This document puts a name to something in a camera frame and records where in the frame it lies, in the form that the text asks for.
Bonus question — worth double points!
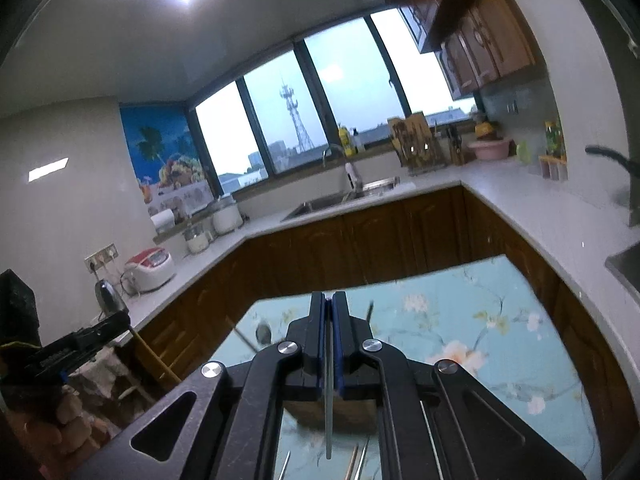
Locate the radio tower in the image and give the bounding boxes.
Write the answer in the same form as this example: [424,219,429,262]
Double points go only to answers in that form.
[279,78,314,154]

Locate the steel electric kettle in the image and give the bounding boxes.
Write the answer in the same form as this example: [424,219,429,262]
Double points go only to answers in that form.
[94,278,130,319]

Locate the white water tap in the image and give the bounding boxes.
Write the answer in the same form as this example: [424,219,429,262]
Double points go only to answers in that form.
[343,162,364,196]

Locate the step stool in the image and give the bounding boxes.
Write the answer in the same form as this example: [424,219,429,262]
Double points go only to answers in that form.
[129,329,184,387]

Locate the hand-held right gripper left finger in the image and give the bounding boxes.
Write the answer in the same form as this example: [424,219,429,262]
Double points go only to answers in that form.
[67,291,331,480]

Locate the wooden cabinets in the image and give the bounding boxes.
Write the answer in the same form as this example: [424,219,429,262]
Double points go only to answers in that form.
[382,0,537,102]
[114,184,627,461]

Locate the spice jar rack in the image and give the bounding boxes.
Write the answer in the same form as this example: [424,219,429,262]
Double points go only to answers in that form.
[538,154,570,181]

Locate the curved metal faucet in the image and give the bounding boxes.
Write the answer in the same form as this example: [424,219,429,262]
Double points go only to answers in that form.
[322,143,346,169]

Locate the fruit and palm poster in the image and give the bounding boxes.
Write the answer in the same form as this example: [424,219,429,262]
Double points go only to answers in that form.
[119,104,214,217]

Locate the red and white rice cooker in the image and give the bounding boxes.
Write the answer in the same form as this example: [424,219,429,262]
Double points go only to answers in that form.
[122,247,176,294]

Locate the wooden cutlery rack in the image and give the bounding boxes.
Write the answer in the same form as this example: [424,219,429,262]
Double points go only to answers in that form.
[387,112,449,174]

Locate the small white stew pot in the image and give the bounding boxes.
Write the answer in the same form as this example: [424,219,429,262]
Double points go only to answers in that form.
[182,222,211,255]

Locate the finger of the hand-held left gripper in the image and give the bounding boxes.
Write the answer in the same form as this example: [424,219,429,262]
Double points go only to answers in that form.
[74,312,132,357]

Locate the small ceiling light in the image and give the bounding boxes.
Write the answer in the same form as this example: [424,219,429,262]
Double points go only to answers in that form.
[28,157,70,181]

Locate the person's left hand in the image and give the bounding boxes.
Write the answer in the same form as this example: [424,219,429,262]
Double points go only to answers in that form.
[15,389,102,462]

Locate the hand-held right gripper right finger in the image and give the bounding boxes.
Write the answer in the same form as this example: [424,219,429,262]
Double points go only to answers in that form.
[333,291,587,480]

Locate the wooden lower cabinets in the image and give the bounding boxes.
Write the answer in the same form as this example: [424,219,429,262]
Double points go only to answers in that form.
[114,184,627,461]

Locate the white countertop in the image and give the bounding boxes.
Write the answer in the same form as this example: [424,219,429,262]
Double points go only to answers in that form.
[89,159,640,363]

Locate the large kitchen window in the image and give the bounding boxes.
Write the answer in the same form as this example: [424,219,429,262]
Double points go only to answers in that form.
[186,7,477,197]

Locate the seasoning bottles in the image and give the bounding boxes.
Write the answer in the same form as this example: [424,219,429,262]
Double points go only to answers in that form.
[543,119,566,159]

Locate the wooden utensil holder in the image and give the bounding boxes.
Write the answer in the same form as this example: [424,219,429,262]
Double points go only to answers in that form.
[281,394,384,437]

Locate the floral blue tablecloth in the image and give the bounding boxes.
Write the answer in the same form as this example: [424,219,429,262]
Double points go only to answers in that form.
[206,254,602,480]

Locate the paper towel roll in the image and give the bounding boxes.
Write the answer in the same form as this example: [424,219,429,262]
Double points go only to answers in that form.
[149,208,176,235]

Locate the steel kitchen sink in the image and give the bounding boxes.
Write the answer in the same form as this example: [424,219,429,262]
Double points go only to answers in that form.
[280,176,401,224]

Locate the small metal fork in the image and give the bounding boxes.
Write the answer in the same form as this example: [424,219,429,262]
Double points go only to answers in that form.
[324,305,334,461]

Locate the wooden upper cabinets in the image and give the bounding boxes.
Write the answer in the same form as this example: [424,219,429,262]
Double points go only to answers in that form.
[382,0,537,102]

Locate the wall outlet strip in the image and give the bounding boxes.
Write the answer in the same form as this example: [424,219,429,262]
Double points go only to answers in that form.
[83,243,119,274]

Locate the pink basin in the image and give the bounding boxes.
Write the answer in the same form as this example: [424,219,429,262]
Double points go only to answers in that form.
[467,137,512,162]

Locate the black knife block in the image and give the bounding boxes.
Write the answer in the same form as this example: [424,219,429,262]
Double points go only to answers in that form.
[444,124,469,166]

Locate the black frying pan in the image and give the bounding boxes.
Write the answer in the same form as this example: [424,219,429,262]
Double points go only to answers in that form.
[584,144,640,229]

